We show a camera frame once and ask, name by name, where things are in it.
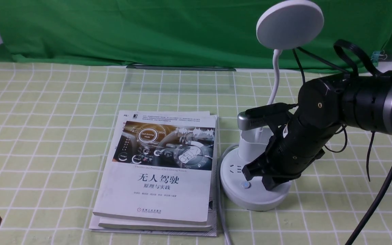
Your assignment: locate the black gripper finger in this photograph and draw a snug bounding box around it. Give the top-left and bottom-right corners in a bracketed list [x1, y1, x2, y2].
[242, 160, 263, 181]

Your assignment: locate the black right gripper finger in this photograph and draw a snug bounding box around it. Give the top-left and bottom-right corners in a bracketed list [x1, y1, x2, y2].
[263, 175, 285, 191]

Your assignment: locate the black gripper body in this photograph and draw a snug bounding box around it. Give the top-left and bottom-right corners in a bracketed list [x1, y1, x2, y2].
[257, 110, 342, 179]

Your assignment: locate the white desk lamp with base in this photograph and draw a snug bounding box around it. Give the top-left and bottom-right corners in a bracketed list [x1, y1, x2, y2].
[217, 0, 324, 211]

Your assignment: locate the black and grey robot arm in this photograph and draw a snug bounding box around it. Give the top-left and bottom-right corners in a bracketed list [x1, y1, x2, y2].
[238, 71, 392, 191]

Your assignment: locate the top white self-driving book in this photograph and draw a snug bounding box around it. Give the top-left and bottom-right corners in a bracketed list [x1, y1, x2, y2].
[93, 110, 216, 225]

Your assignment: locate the blue binder clip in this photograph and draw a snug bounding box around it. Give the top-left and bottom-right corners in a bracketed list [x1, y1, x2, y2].
[371, 50, 388, 63]

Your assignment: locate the clear acrylic sheet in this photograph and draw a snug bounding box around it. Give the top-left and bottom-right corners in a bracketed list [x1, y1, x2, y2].
[123, 65, 235, 94]

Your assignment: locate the green backdrop cloth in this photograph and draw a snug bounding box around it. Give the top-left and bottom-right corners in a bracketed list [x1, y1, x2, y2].
[0, 0, 392, 68]

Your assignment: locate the middle white book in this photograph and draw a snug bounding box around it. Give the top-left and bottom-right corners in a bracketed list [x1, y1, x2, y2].
[98, 116, 218, 232]

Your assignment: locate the bottom thin white book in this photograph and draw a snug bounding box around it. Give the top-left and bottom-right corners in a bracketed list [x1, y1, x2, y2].
[88, 116, 218, 237]

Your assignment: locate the green checkered tablecloth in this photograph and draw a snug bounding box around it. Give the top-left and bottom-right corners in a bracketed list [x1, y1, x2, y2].
[0, 63, 392, 245]

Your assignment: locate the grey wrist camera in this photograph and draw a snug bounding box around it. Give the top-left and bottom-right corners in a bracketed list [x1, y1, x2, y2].
[238, 102, 297, 131]

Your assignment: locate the white lamp power cable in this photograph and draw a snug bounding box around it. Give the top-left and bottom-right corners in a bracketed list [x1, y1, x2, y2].
[215, 144, 240, 245]

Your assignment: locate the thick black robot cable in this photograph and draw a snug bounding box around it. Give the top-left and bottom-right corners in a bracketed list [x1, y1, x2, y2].
[344, 128, 392, 245]

